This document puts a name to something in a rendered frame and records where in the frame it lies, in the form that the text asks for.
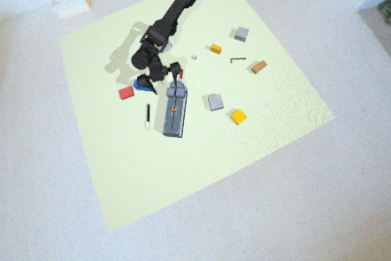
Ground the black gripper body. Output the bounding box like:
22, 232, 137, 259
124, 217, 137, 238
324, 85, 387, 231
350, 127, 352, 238
136, 56, 182, 87

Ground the yellow square block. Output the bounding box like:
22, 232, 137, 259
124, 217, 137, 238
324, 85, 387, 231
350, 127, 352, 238
231, 109, 247, 125

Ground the small yellow block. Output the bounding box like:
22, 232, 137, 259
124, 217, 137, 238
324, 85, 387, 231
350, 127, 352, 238
211, 43, 222, 55

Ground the red rectangular block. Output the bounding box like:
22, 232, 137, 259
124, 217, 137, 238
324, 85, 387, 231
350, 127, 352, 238
119, 86, 134, 100

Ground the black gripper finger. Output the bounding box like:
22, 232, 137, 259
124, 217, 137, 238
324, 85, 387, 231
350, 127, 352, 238
172, 73, 180, 88
143, 80, 157, 95

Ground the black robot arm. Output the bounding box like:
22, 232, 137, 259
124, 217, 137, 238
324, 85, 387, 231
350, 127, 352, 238
131, 0, 196, 82

